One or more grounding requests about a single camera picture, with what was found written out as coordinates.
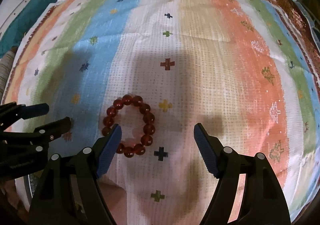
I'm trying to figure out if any person's left hand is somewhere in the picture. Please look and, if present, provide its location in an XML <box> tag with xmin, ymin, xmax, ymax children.
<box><xmin>1</xmin><ymin>180</ymin><xmax>28</xmax><ymax>222</ymax></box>

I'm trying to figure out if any silver metal tin box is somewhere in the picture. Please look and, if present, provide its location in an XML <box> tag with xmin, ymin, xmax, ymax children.
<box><xmin>23</xmin><ymin>170</ymin><xmax>43</xmax><ymax>204</ymax></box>

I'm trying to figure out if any striped grey bolster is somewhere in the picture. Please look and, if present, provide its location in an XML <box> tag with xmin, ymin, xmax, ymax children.
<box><xmin>0</xmin><ymin>46</ymin><xmax>18</xmax><ymax>98</ymax></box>

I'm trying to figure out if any teal pillow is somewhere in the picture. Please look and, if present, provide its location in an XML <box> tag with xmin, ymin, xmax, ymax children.
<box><xmin>1</xmin><ymin>0</ymin><xmax>57</xmax><ymax>57</ymax></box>

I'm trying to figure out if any striped colourful cloth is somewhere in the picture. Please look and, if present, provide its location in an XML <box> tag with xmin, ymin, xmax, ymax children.
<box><xmin>2</xmin><ymin>0</ymin><xmax>319</xmax><ymax>224</ymax></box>

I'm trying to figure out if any red bead bracelet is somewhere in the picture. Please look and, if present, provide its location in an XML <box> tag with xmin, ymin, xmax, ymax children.
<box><xmin>101</xmin><ymin>94</ymin><xmax>156</xmax><ymax>158</ymax></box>

